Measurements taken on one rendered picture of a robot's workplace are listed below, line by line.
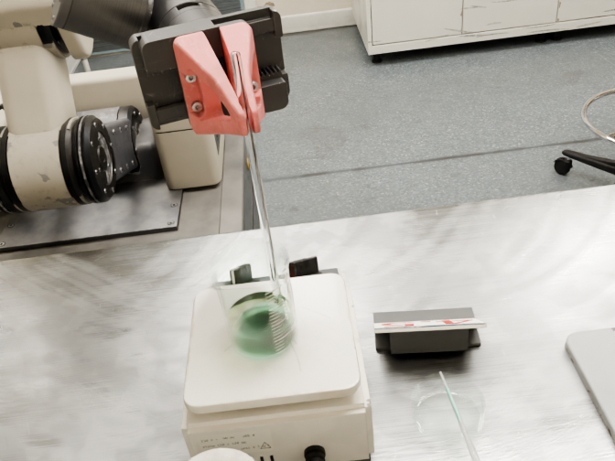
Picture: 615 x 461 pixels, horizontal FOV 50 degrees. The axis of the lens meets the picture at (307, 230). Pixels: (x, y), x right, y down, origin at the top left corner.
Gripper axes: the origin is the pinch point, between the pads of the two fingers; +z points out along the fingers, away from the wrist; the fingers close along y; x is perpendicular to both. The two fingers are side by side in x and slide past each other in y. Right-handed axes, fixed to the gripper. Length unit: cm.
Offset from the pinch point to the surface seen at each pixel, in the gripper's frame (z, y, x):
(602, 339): 6.2, 25.0, 24.4
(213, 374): 3.1, -6.0, 16.6
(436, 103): -173, 110, 103
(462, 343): 1.9, 14.5, 24.2
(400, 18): -215, 116, 83
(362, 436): 8.7, 2.5, 21.4
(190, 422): 4.9, -8.3, 18.4
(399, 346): 0.0, 9.6, 24.1
